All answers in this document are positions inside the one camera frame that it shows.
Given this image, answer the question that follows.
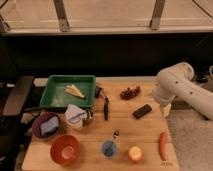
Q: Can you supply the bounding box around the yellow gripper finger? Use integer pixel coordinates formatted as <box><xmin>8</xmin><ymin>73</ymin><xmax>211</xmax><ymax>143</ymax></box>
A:
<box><xmin>160</xmin><ymin>104</ymin><xmax>171</xmax><ymax>117</ymax></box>

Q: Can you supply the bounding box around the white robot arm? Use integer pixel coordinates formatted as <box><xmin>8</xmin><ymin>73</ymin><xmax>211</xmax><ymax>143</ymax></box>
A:
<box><xmin>152</xmin><ymin>62</ymin><xmax>213</xmax><ymax>121</ymax></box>

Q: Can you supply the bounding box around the blue measuring cup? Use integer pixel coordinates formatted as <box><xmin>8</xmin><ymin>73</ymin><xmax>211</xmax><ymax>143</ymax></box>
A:
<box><xmin>101</xmin><ymin>130</ymin><xmax>120</xmax><ymax>159</ymax></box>

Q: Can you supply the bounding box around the black rectangular block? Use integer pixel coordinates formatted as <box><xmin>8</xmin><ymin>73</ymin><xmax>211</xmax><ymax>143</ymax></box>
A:
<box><xmin>133</xmin><ymin>104</ymin><xmax>152</xmax><ymax>119</ymax></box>

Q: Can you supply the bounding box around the orange carrot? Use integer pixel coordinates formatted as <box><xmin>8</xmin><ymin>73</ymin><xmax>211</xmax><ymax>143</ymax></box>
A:
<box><xmin>159</xmin><ymin>132</ymin><xmax>168</xmax><ymax>161</ymax></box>

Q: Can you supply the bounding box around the red grapes bunch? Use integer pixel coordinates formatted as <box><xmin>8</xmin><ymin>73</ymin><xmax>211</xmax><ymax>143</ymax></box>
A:
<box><xmin>120</xmin><ymin>86</ymin><xmax>141</xmax><ymax>100</ymax></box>

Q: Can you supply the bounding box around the red yellow apple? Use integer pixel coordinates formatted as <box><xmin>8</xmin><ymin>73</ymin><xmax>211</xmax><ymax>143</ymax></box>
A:
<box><xmin>128</xmin><ymin>146</ymin><xmax>143</xmax><ymax>163</ymax></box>

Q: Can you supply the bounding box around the green plastic tray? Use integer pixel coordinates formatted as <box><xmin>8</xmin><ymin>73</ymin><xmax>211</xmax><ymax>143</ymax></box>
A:
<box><xmin>40</xmin><ymin>75</ymin><xmax>96</xmax><ymax>110</ymax></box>

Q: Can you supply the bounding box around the orange bowl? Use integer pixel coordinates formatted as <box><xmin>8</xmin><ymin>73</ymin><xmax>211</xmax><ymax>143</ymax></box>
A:
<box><xmin>50</xmin><ymin>135</ymin><xmax>80</xmax><ymax>166</ymax></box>

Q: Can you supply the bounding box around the blue sponge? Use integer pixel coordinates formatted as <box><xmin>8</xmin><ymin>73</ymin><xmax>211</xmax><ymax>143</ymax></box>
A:
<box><xmin>40</xmin><ymin>116</ymin><xmax>60</xmax><ymax>137</ymax></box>

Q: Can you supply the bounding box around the purple bowl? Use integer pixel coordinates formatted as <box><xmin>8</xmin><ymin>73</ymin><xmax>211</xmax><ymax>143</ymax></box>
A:
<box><xmin>32</xmin><ymin>112</ymin><xmax>61</xmax><ymax>139</ymax></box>

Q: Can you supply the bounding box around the black chair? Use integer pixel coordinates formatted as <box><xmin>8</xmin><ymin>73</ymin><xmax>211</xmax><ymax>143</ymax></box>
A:
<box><xmin>0</xmin><ymin>76</ymin><xmax>34</xmax><ymax>171</ymax></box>

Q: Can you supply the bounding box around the black handled tool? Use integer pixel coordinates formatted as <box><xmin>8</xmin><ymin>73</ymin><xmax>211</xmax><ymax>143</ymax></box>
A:
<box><xmin>95</xmin><ymin>86</ymin><xmax>109</xmax><ymax>121</ymax></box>

